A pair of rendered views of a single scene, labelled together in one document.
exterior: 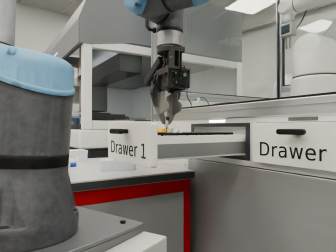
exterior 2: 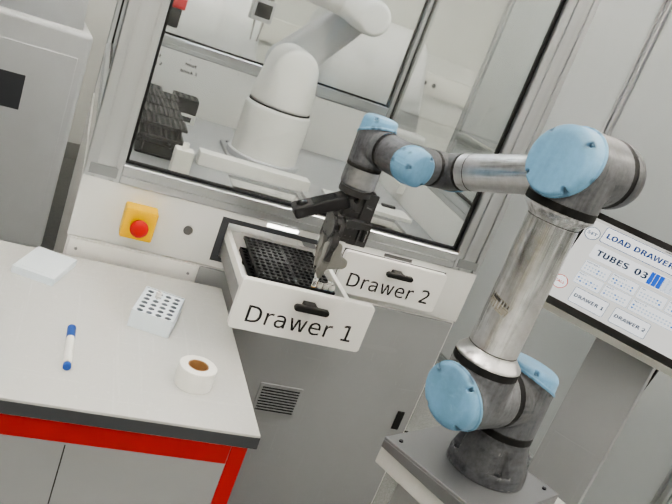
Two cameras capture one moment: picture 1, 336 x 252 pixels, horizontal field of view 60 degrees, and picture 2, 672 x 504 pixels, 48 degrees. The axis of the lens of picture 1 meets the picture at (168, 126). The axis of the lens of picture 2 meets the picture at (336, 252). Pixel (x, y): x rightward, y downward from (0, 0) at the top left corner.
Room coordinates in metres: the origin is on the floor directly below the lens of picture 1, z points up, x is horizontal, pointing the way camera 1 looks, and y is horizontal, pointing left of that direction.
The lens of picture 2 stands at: (0.55, 1.53, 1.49)
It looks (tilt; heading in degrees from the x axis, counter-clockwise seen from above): 18 degrees down; 280
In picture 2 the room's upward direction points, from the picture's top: 21 degrees clockwise
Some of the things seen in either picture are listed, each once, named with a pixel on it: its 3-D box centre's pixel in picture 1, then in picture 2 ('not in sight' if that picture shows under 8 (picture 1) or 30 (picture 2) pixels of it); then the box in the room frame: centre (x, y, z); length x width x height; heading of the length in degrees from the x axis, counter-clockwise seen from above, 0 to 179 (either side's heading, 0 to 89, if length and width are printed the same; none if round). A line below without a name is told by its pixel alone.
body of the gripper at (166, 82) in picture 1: (170, 70); (349, 214); (0.82, -0.01, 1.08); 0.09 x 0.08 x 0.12; 31
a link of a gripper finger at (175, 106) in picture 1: (175, 108); (329, 255); (0.83, -0.02, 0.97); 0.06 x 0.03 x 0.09; 31
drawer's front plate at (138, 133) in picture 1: (129, 142); (302, 315); (0.82, 0.11, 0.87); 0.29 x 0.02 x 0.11; 32
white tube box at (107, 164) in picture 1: (117, 164); (157, 311); (1.09, 0.19, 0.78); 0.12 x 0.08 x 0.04; 106
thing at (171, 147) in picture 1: (189, 143); (281, 275); (0.93, -0.07, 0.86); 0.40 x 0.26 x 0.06; 122
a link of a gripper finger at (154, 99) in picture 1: (158, 91); (331, 241); (0.83, 0.03, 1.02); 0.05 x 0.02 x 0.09; 121
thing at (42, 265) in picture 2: not in sight; (45, 265); (1.35, 0.20, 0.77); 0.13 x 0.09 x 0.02; 103
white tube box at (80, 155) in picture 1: (71, 155); not in sight; (1.34, 0.44, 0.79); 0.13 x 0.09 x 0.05; 121
